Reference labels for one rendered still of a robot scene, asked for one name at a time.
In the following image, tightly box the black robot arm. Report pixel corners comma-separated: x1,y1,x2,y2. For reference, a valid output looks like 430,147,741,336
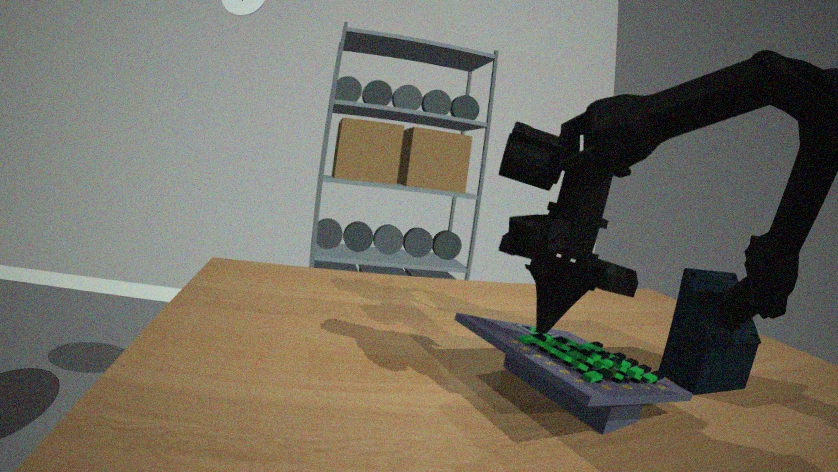
499,50,838,332

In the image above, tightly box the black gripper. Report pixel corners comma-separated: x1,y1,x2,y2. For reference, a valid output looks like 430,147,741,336
499,195,639,334

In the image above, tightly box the grey switch panel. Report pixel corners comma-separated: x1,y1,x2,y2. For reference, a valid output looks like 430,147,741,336
454,313,693,435

